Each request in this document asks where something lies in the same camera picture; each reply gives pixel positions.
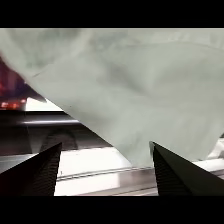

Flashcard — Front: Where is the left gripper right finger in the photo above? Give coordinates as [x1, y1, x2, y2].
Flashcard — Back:
[148, 141, 224, 197]

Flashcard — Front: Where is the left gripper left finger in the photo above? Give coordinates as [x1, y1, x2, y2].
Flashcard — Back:
[0, 142, 63, 197]

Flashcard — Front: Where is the white shirt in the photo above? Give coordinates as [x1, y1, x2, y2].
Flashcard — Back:
[0, 27, 224, 169]

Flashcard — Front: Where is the silver frame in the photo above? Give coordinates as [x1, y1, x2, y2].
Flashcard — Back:
[0, 111, 224, 197]

